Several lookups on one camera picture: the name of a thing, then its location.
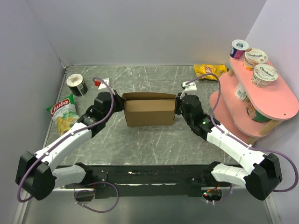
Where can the chobani yogurt cup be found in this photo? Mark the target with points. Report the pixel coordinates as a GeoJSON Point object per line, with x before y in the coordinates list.
{"type": "Point", "coordinates": [263, 75]}
{"type": "Point", "coordinates": [254, 57]}

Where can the white cup middle shelf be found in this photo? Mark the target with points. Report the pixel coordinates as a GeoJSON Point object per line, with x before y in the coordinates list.
{"type": "Point", "coordinates": [240, 93]}

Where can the black can white lid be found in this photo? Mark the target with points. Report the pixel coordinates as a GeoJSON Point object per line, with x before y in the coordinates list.
{"type": "Point", "coordinates": [77, 85]}

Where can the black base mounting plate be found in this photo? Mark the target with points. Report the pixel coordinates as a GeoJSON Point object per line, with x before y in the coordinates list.
{"type": "Point", "coordinates": [148, 180]}

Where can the Chobani yogurt cup front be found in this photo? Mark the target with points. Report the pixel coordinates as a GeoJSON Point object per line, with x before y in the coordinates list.
{"type": "Point", "coordinates": [263, 75]}

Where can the brown cardboard box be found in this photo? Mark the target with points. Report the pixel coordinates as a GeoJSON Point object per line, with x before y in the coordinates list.
{"type": "Point", "coordinates": [149, 109]}

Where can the yellow Lays chips bag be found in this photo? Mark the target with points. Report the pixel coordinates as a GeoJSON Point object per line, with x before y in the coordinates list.
{"type": "Point", "coordinates": [209, 69]}

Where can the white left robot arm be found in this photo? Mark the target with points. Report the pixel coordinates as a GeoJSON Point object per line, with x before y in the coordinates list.
{"type": "Point", "coordinates": [38, 173]}

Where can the purple white yogurt cup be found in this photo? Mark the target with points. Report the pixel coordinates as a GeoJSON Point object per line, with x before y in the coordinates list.
{"type": "Point", "coordinates": [238, 48]}

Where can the green can lower shelf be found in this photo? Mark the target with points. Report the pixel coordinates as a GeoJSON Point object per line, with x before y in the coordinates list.
{"type": "Point", "coordinates": [255, 115]}

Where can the Chobani yogurt cup rear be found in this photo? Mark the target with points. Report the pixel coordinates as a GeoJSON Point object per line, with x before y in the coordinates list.
{"type": "Point", "coordinates": [254, 57]}

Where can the green Chuba chips bag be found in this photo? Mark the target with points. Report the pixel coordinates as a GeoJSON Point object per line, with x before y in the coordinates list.
{"type": "Point", "coordinates": [64, 114]}

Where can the aluminium rail frame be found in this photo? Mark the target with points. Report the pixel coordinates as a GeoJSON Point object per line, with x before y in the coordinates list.
{"type": "Point", "coordinates": [238, 208]}

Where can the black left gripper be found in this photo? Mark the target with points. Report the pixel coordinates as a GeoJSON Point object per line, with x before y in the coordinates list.
{"type": "Point", "coordinates": [120, 101]}

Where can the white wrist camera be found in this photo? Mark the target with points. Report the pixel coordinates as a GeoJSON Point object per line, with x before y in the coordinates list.
{"type": "Point", "coordinates": [189, 89]}
{"type": "Point", "coordinates": [102, 85]}

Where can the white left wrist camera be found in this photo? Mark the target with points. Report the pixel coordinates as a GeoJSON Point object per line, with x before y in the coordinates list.
{"type": "Point", "coordinates": [102, 85]}

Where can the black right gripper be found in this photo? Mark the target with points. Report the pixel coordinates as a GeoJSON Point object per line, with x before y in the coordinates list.
{"type": "Point", "coordinates": [178, 101]}

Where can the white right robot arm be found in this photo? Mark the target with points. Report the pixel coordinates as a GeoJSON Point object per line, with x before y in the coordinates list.
{"type": "Point", "coordinates": [259, 173]}

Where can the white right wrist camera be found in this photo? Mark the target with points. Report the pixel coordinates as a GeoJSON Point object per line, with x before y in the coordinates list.
{"type": "Point", "coordinates": [189, 89]}

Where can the pink three-tier shelf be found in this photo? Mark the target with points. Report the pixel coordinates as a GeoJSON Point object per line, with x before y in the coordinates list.
{"type": "Point", "coordinates": [275, 101]}

